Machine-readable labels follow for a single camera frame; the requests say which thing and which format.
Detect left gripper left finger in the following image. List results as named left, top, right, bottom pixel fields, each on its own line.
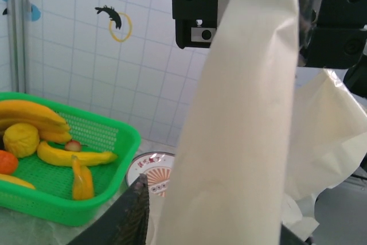
left=67, top=173, right=150, bottom=245

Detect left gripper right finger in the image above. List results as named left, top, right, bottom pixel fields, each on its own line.
left=279, top=223, right=313, bottom=245

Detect cream plastic bag orange print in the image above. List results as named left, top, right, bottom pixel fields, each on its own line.
left=146, top=0, right=367, bottom=245

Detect yellow orange fake pepper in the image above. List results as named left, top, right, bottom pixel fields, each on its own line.
left=71, top=155, right=95, bottom=201

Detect single yellow fake banana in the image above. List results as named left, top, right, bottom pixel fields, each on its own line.
left=37, top=141, right=118, bottom=168

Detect slim yellow fake banana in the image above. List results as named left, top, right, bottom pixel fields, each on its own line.
left=0, top=173, right=37, bottom=190

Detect yellow wrinkled fake lemon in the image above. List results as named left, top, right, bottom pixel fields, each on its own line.
left=3, top=123, right=40, bottom=159

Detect orange fake tangerine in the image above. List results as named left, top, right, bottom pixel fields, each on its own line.
left=0, top=150, right=19, bottom=176

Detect orange yellow fake banana bunch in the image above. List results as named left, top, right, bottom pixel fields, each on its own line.
left=0, top=100, right=72, bottom=144

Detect green plastic basket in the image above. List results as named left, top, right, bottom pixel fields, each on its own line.
left=0, top=92, right=142, bottom=227

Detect white plate orange sunburst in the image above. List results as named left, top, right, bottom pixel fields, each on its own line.
left=126, top=152, right=176, bottom=200

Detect black fish yellow ring sticker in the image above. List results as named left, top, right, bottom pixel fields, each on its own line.
left=94, top=4, right=133, bottom=44

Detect right aluminium frame post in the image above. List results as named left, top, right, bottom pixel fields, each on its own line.
left=7, top=0, right=28, bottom=94

